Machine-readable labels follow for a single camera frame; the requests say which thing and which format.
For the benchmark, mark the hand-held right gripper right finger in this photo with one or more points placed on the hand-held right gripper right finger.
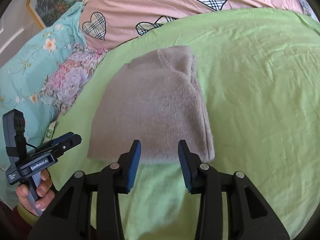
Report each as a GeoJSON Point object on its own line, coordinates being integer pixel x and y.
{"type": "Point", "coordinates": [185, 167]}

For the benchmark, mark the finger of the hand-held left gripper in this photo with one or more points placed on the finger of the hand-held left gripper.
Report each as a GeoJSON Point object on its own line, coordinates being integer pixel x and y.
{"type": "Point", "coordinates": [67, 142]}

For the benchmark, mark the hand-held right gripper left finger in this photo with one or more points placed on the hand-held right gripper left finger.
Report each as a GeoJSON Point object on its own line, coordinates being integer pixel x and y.
{"type": "Point", "coordinates": [134, 165]}

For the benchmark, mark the beige knit sweater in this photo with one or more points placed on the beige knit sweater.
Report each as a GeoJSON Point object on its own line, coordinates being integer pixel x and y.
{"type": "Point", "coordinates": [150, 105]}

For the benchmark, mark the person's left hand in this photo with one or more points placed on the person's left hand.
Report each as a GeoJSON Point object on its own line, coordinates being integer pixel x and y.
{"type": "Point", "coordinates": [45, 191]}

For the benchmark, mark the teal floral pillow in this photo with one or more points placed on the teal floral pillow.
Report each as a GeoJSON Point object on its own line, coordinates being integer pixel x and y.
{"type": "Point", "coordinates": [30, 62]}

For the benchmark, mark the green bed sheet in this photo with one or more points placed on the green bed sheet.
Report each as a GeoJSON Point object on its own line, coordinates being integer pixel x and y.
{"type": "Point", "coordinates": [250, 92]}

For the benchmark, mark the white door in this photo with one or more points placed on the white door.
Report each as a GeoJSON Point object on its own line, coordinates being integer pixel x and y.
{"type": "Point", "coordinates": [10, 37]}

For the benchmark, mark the pink heart-print quilt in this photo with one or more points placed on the pink heart-print quilt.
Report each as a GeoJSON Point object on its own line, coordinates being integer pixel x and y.
{"type": "Point", "coordinates": [150, 2]}

